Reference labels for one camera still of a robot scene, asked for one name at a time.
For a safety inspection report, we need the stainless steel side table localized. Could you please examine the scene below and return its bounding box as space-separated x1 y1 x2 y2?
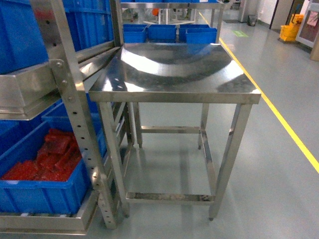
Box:
89 43 261 220

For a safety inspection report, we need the stainless steel shelf rack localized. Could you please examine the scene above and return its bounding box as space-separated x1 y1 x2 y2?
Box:
0 0 123 235

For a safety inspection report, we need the grey trash bin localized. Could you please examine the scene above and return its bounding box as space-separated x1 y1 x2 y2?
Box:
247 15 258 26

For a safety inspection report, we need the yellow mop bucket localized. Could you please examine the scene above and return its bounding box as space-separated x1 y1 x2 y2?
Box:
280 14 304 42

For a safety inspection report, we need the large blue bin upper shelf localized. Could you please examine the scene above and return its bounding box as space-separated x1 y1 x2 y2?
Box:
0 0 113 75

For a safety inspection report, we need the blue bin with red parts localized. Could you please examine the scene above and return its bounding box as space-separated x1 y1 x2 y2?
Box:
0 121 108 215

